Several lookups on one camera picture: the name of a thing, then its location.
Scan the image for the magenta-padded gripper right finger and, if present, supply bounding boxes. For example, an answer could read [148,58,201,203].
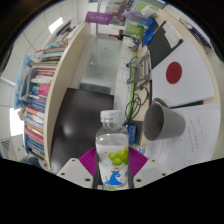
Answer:
[127,146,168,190]

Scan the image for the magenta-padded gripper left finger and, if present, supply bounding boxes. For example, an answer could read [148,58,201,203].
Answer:
[56,146,100,190]

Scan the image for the clear plastic water bottle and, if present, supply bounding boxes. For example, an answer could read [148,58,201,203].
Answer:
[95,109,131,191]

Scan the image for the small blue box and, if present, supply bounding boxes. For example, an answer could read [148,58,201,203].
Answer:
[124,122,139,145]

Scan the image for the black computer monitor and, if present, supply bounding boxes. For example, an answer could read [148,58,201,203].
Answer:
[49,87,115,168]

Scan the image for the grey ceramic mug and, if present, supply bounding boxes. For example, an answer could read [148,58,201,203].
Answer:
[143,97,187,142]

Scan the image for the white handwritten paper sheet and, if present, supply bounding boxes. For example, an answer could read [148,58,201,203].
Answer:
[144,102,223,175]

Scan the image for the black pen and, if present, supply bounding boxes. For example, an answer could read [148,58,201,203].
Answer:
[169,99,205,110]

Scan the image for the grey metal laptop stand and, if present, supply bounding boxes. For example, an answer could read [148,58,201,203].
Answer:
[125,54,153,86]

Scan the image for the flat round red coaster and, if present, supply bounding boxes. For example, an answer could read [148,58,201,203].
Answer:
[165,61,184,85]

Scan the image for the black desk mat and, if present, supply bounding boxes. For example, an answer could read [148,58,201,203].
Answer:
[146,21,185,71]

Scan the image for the translucent purple drink bottle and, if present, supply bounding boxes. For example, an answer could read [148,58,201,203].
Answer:
[121,9,155,28]

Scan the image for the purple hanging banner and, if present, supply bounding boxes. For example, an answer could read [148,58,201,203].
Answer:
[84,11,115,26]

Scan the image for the black tangled cables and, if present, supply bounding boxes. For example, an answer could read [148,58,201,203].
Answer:
[124,83,151,125]

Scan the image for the wall shelf with books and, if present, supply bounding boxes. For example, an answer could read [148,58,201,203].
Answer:
[13,19,93,172]

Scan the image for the blue coiled cable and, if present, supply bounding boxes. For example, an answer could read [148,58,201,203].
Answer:
[142,28,155,47]

